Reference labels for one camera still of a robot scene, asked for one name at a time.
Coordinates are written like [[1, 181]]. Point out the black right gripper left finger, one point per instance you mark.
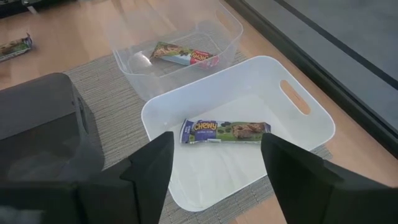
[[152, 174]]

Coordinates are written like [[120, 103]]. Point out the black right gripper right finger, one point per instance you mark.
[[298, 180]]

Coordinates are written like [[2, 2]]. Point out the red chewy granola bar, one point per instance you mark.
[[177, 54]]

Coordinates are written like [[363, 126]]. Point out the grey woven placemat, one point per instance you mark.
[[115, 112]]

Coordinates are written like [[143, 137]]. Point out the clear plastic bin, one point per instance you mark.
[[130, 67]]

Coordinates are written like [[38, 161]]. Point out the dark grey translucent plastic bin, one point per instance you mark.
[[37, 109]]

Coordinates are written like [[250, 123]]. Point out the black aluminium table frame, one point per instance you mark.
[[311, 67]]

